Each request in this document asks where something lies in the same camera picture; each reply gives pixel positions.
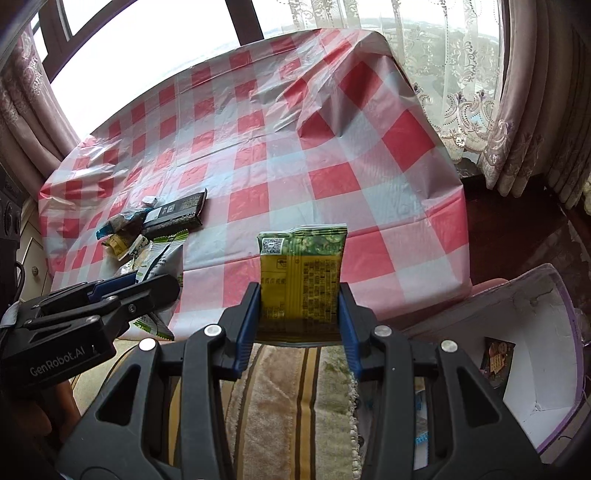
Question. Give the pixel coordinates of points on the dark wooden windowsill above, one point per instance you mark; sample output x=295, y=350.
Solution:
x=508, y=221

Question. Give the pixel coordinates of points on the person's left hand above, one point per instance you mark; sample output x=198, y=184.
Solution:
x=41, y=424

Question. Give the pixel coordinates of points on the white box purple outside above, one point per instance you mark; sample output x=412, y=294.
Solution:
x=531, y=323

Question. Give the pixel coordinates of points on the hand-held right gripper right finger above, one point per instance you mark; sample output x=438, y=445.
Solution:
x=348, y=323

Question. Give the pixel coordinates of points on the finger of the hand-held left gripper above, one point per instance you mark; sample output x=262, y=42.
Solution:
x=115, y=284
x=147, y=295

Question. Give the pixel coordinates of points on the dark seed packet blue edge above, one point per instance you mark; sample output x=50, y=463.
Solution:
x=421, y=415

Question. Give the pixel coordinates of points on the white lace curtain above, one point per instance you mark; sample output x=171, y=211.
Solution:
x=438, y=69

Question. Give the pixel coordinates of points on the black snack packet red label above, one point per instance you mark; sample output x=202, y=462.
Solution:
x=498, y=362

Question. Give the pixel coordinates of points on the pink curtain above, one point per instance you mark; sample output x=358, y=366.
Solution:
x=540, y=92
x=27, y=101

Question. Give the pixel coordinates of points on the red white checkered tablecloth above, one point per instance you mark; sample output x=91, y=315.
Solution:
x=277, y=138

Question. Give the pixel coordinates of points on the yellow green snack packet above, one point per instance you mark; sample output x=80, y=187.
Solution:
x=300, y=286

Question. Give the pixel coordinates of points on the cream cabinet with drawers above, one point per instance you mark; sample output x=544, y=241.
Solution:
x=37, y=258

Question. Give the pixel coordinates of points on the orange white snack packet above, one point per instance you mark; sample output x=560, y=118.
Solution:
x=152, y=328

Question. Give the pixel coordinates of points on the dark window frame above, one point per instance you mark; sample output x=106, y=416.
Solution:
x=55, y=37

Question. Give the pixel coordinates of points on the striped sofa cushion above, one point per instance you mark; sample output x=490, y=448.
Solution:
x=286, y=415

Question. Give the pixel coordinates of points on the black snack packet white label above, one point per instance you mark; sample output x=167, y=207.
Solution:
x=175, y=212

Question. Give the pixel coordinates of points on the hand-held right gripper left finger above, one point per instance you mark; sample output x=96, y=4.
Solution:
x=249, y=323

